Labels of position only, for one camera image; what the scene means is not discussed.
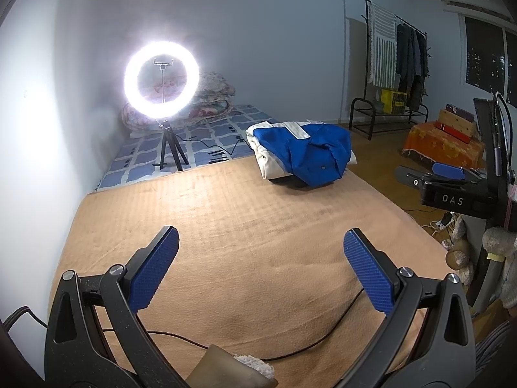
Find dark hanging clothes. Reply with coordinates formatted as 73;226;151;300
394;22;429;112

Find black tripod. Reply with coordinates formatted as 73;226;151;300
153;59;190;172

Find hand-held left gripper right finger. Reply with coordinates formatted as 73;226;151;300
343;228;476;388

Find brown fleece-lined slipper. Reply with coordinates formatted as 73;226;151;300
190;343;279;388

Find orange cloth-covered table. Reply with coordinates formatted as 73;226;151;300
402;121;485;170

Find black gooseneck stand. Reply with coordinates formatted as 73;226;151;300
487;91;513;178

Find window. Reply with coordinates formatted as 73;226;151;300
464;16;517;106

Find black clothes rack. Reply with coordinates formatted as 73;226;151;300
349;0;431;140

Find folded floral quilt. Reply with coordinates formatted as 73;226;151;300
121;72;236;134

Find ring light cable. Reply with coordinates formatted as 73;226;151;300
175;136;251;158

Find thin black cable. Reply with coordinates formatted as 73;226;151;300
101;288;364;362

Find yellow box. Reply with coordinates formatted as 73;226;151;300
381;88;408;114

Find grey and blue jacket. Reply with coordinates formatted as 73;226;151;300
246;120;358;189

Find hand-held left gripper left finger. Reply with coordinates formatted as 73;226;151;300
44;225;186;388

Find blue checked bedsheet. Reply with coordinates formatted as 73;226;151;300
95;103;283;190

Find tan fleece blanket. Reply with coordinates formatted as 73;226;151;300
48;149;449;388

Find wooden box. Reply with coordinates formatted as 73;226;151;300
438;109;477;143

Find striped towel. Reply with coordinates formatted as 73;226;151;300
368;2;398;87

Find thick black cable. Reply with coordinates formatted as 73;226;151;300
0;306;48;329

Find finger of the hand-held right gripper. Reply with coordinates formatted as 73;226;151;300
395;165;435;189
431;162;483;182

